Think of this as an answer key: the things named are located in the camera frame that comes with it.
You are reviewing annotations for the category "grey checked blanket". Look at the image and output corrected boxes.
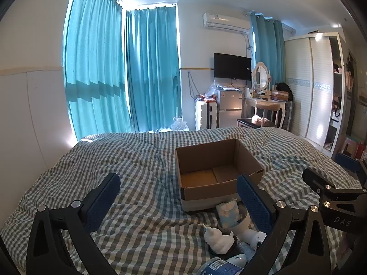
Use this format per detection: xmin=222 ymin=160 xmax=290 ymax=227
xmin=0 ymin=126 xmax=367 ymax=275

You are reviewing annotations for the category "white sliding wardrobe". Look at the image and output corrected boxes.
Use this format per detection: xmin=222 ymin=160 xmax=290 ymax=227
xmin=284 ymin=32 xmax=349 ymax=158

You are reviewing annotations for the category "narrow teal curtain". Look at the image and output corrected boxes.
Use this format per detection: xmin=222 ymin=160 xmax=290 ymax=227
xmin=248 ymin=11 xmax=287 ymax=89

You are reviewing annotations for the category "hanging light garment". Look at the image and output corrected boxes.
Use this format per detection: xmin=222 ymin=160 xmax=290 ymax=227
xmin=344 ymin=52 xmax=357 ymax=92

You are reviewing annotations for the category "white air conditioner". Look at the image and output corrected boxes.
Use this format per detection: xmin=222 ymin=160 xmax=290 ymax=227
xmin=203 ymin=12 xmax=251 ymax=33

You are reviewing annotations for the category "wide teal curtain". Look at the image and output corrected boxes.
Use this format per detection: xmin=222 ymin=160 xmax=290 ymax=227
xmin=62 ymin=0 xmax=132 ymax=142

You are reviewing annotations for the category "white figurine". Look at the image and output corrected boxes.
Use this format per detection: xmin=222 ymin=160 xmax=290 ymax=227
xmin=203 ymin=226 xmax=234 ymax=255

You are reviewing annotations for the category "white oval mirror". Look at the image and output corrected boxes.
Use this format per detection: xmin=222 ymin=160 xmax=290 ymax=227
xmin=252 ymin=61 xmax=271 ymax=91

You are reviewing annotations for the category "black wall television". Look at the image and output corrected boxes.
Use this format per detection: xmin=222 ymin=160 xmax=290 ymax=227
xmin=214 ymin=53 xmax=252 ymax=81

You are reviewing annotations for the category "brown cardboard box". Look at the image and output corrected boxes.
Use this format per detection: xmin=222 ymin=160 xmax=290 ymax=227
xmin=175 ymin=138 xmax=264 ymax=213

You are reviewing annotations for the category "pink plastic stool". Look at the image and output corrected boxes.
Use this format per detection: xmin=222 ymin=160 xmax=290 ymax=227
xmin=342 ymin=137 xmax=367 ymax=159

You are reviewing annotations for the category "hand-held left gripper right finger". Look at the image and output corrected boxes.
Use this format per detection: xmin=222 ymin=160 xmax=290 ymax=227
xmin=236 ymin=174 xmax=342 ymax=275

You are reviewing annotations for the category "black padded bench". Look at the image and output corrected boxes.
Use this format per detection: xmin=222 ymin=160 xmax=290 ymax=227
xmin=236 ymin=118 xmax=276 ymax=129

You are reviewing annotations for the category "silver small fridge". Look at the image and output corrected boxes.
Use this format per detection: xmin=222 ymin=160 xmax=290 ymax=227
xmin=216 ymin=88 xmax=243 ymax=129

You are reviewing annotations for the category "clear plastic bag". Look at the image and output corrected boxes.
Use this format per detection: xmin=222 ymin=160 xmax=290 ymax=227
xmin=204 ymin=80 xmax=222 ymax=97

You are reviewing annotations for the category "white dressing table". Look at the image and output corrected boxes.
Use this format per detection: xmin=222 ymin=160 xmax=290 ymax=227
xmin=242 ymin=96 xmax=289 ymax=129

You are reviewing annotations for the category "dark suitcase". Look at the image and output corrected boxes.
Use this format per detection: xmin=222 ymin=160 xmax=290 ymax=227
xmin=282 ymin=100 xmax=294 ymax=132

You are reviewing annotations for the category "blue label canister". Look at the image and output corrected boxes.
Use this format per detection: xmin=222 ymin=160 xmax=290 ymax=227
xmin=199 ymin=257 xmax=244 ymax=275

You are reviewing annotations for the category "blue floral tissue pack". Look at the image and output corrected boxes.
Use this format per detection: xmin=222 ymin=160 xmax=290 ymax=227
xmin=215 ymin=201 xmax=241 ymax=230

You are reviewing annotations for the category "black bag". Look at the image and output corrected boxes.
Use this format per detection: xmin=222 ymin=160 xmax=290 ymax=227
xmin=276 ymin=82 xmax=293 ymax=101

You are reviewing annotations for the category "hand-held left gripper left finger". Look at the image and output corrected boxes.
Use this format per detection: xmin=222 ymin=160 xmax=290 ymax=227
xmin=24 ymin=173 xmax=121 ymax=275

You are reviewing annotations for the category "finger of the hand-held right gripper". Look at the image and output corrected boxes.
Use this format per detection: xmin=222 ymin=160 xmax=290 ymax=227
xmin=302 ymin=168 xmax=367 ymax=198
xmin=335 ymin=152 xmax=367 ymax=188

